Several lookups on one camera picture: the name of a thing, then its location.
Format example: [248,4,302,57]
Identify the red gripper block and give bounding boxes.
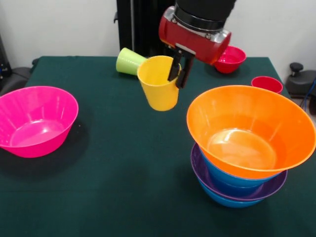
[158,6,233,89]

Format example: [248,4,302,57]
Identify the yellow plastic cup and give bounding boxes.
[137,55,182,112]

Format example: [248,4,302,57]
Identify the green plastic cup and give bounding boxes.
[116,47,148,77]

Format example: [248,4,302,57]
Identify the large orange plastic bowl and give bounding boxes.
[186,85,316,180]

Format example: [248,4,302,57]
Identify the small teal blue bowl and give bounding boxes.
[209,172,263,198]

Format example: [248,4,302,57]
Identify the purple plastic bowl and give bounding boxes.
[190,143,288,202]

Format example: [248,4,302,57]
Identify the black computer tower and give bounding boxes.
[0,34,13,80]

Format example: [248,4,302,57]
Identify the small red plastic bowl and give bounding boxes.
[213,45,247,74]

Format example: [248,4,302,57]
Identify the red plastic cup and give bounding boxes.
[251,76,283,94]

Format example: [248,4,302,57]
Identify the dark green tablecloth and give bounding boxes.
[0,55,316,237]

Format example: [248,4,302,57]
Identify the large pink plastic bowl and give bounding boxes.
[0,85,79,158]

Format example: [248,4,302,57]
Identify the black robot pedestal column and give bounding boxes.
[113,0,178,58]

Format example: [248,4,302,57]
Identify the blue cable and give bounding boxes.
[298,76,316,118]

